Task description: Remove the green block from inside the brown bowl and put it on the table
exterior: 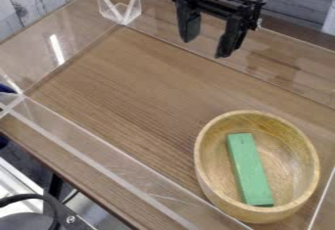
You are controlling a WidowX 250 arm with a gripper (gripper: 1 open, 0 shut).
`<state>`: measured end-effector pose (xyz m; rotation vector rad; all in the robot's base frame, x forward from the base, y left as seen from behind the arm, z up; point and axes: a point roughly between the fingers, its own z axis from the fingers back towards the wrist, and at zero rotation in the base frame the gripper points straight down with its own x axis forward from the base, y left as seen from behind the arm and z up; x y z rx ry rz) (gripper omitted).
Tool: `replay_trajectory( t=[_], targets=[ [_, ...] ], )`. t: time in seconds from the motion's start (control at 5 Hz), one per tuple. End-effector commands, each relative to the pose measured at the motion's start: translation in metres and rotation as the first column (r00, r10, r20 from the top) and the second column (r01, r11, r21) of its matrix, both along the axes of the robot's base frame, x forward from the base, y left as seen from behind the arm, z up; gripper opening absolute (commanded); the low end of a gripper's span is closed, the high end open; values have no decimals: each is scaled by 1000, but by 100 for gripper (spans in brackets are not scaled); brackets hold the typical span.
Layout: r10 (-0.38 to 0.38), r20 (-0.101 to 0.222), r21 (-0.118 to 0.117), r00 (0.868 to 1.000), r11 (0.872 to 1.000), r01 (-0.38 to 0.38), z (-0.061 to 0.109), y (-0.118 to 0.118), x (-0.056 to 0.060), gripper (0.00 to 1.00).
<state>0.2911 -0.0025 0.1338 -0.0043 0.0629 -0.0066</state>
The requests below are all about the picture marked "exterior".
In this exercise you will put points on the black table leg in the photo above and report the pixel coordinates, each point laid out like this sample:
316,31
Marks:
54,186

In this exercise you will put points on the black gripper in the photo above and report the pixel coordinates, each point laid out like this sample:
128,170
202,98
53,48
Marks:
241,14

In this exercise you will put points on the clear acrylic front wall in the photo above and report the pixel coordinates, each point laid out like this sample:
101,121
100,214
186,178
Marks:
122,185

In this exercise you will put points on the clear acrylic back wall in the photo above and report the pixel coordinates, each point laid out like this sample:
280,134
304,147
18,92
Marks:
289,63

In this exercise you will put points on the clear acrylic wall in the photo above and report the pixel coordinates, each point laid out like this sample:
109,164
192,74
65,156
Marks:
122,185
289,63
50,42

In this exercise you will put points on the grey metal bracket with screw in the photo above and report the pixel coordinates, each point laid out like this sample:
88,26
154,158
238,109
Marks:
69,220

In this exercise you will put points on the blue object at left edge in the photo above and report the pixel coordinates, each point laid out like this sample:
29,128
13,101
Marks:
6,89

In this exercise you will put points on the light wooden bowl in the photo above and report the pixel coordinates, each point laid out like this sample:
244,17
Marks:
288,158

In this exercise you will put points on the clear acrylic corner bracket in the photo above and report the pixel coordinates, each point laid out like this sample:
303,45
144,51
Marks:
120,13

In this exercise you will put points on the clear acrylic left wall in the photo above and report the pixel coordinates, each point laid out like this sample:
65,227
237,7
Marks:
50,42

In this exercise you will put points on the green rectangular block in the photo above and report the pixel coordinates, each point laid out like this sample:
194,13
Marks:
249,174

